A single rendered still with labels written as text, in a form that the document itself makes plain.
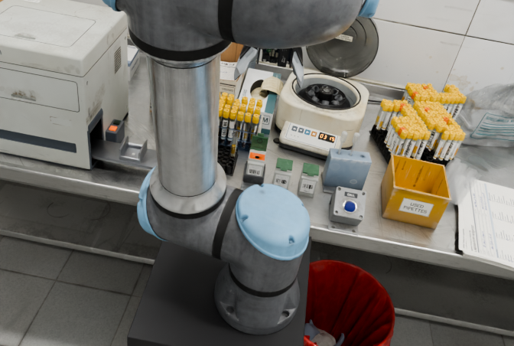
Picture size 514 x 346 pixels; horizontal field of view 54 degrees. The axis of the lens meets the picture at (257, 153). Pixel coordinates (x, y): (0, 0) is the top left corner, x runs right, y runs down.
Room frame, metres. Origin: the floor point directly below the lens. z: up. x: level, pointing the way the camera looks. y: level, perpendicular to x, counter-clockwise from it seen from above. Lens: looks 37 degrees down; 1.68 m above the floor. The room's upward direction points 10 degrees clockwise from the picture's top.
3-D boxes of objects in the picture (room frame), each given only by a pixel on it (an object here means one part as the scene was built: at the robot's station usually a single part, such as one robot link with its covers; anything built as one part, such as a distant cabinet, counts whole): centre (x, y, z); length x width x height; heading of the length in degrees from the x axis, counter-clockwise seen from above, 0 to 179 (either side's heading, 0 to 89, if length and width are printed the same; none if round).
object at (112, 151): (0.94, 0.31, 0.92); 0.21 x 0.07 x 0.05; 88
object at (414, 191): (0.97, -0.39, 0.93); 0.13 x 0.13 x 0.10; 86
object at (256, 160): (0.97, 0.00, 0.92); 0.05 x 0.04 x 0.06; 1
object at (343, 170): (1.01, -0.23, 0.93); 0.10 x 0.07 x 0.10; 95
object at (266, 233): (0.56, -0.04, 1.11); 0.13 x 0.12 x 0.14; 78
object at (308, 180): (0.97, -0.14, 0.91); 0.05 x 0.04 x 0.07; 178
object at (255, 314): (0.57, -0.04, 0.99); 0.15 x 0.15 x 0.10
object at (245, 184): (0.97, 0.00, 0.89); 0.09 x 0.05 x 0.04; 1
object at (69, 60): (1.04, 0.50, 1.03); 0.31 x 0.27 x 0.30; 88
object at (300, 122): (1.25, -0.16, 0.94); 0.30 x 0.24 x 0.12; 169
